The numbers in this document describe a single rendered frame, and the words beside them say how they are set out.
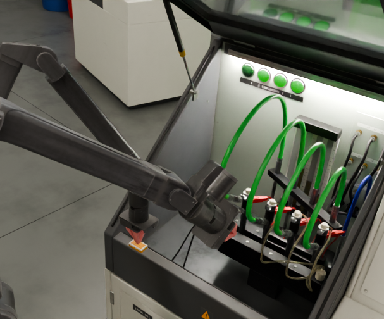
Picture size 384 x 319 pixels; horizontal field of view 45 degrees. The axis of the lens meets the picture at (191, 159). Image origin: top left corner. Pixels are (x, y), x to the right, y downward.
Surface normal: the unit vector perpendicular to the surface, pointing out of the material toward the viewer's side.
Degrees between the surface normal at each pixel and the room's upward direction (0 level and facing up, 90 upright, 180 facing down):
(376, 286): 76
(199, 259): 0
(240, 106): 90
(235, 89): 90
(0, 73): 81
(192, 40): 90
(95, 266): 0
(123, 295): 90
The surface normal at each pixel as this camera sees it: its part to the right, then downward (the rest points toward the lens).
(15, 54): 0.36, 0.29
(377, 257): -0.55, 0.18
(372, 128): -0.59, 0.40
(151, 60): 0.54, 0.48
